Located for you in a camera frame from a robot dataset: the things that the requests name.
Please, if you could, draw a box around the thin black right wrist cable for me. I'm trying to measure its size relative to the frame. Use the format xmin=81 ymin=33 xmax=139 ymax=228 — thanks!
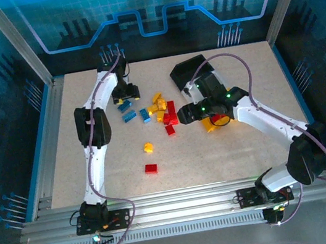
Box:
xmin=207 ymin=109 xmax=233 ymax=130

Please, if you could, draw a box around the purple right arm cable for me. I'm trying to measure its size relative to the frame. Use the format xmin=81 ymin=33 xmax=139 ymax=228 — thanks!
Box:
xmin=185 ymin=36 xmax=326 ymax=237

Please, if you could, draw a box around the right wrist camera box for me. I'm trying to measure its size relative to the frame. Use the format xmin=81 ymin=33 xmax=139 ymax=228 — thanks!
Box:
xmin=185 ymin=78 xmax=203 ymax=103

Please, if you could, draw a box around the black plastic bin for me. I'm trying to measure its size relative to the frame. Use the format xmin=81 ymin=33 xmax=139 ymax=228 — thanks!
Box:
xmin=167 ymin=52 xmax=220 ymax=93

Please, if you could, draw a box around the blue lego brick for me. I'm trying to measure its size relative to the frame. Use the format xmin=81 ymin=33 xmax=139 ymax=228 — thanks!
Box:
xmin=116 ymin=98 xmax=134 ymax=114
xmin=138 ymin=107 xmax=152 ymax=125
xmin=121 ymin=109 xmax=139 ymax=124

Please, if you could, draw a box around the aluminium side rail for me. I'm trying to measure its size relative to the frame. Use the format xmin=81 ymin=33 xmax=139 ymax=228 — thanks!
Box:
xmin=8 ymin=75 xmax=88 ymax=222

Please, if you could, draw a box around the yellow plastic bin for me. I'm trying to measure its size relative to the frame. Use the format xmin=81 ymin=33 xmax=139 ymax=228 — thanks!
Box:
xmin=199 ymin=109 xmax=238 ymax=135

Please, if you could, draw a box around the small black electronics box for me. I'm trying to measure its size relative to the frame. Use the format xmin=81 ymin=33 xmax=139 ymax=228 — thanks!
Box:
xmin=90 ymin=229 xmax=115 ymax=244
xmin=261 ymin=203 xmax=289 ymax=228

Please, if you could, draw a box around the slotted grey cable duct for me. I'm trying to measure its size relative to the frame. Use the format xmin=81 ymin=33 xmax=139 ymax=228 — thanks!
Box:
xmin=53 ymin=208 xmax=270 ymax=244

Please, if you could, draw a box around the aluminium frame rail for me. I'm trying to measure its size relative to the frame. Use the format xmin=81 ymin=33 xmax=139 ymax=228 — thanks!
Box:
xmin=15 ymin=163 xmax=326 ymax=244

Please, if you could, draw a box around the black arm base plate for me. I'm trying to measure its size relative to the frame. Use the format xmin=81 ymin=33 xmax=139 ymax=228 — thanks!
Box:
xmin=73 ymin=207 xmax=133 ymax=237
xmin=235 ymin=180 xmax=295 ymax=210

